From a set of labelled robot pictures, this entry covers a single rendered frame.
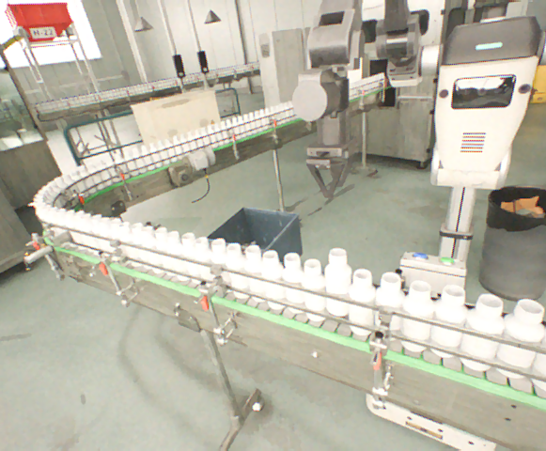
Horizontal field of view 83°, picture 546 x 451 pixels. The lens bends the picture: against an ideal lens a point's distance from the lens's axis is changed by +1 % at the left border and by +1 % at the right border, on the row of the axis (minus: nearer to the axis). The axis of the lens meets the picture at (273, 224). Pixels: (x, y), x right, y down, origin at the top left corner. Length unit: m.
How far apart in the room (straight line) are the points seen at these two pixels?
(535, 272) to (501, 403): 1.65
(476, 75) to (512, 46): 0.12
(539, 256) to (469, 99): 1.41
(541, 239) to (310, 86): 1.92
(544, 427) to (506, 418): 0.06
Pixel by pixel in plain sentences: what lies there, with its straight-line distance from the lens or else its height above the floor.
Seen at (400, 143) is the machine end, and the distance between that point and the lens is 4.47.
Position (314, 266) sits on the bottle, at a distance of 0.77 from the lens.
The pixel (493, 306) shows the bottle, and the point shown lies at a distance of 0.73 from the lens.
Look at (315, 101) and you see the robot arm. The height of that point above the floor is 1.54.
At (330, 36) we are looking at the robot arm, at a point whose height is 1.62.
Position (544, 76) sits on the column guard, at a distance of 8.14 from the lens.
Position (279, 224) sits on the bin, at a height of 0.88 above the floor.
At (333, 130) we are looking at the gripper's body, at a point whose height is 1.48.
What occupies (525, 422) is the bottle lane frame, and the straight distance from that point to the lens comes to 0.86.
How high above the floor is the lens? 1.62
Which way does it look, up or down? 29 degrees down
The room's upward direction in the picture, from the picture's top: 9 degrees counter-clockwise
